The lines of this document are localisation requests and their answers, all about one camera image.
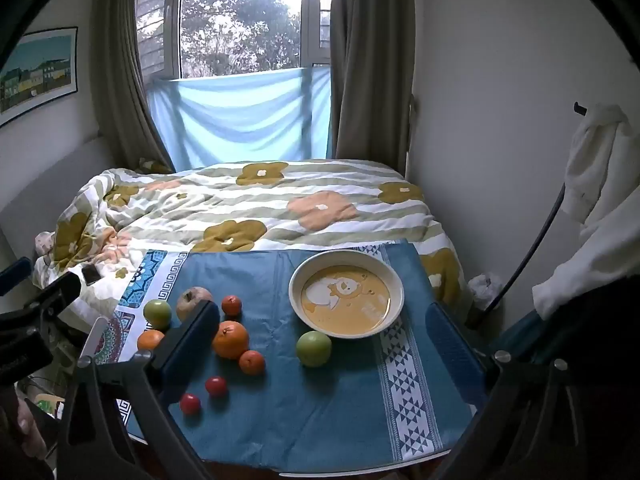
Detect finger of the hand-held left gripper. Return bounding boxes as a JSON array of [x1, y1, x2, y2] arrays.
[[0, 257, 32, 297], [20, 272, 84, 318]]

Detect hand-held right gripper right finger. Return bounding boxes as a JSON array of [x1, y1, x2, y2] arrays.
[[425, 302, 601, 480]]

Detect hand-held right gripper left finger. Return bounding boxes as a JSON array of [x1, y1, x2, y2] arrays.
[[55, 300, 221, 480]]

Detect large orange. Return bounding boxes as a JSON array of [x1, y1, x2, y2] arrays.
[[212, 320, 250, 360]]

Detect cream bowl with bear print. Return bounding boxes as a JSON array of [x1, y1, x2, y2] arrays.
[[289, 250, 405, 339]]

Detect green apple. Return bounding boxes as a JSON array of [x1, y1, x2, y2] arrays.
[[143, 299, 173, 331], [296, 330, 333, 367]]

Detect person's left hand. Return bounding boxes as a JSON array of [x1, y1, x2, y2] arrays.
[[15, 400, 48, 461]]

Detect pale reddish apple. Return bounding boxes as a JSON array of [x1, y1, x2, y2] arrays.
[[176, 286, 215, 322]]

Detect crumpled white bag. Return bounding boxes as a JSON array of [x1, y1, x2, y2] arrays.
[[467, 272, 506, 311]]

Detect blue patterned tablecloth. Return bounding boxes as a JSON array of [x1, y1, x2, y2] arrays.
[[95, 242, 481, 476]]

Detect floral striped blanket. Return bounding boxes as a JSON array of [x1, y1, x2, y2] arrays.
[[32, 160, 468, 321]]

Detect grey-brown curtain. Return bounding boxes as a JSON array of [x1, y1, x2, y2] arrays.
[[330, 0, 416, 173], [90, 0, 176, 173]]

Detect white garment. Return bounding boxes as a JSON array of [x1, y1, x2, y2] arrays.
[[532, 104, 640, 318]]

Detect light blue window cloth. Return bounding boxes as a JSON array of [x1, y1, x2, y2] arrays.
[[145, 66, 332, 168]]

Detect window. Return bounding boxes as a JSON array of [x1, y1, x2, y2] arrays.
[[135, 0, 333, 81]]

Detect black curved cable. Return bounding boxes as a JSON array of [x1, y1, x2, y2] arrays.
[[467, 101, 601, 331]]

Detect framed wall poster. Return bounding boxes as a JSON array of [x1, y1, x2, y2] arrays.
[[0, 26, 79, 128]]

